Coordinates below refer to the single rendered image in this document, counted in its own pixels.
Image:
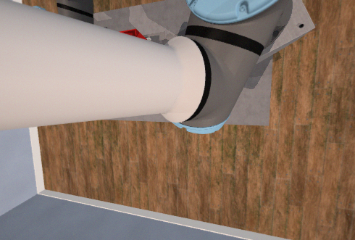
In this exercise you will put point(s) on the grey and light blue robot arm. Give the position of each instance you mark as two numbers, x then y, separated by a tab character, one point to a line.
61	68

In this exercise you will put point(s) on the red crate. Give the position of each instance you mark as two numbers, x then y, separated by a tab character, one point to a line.
133	32

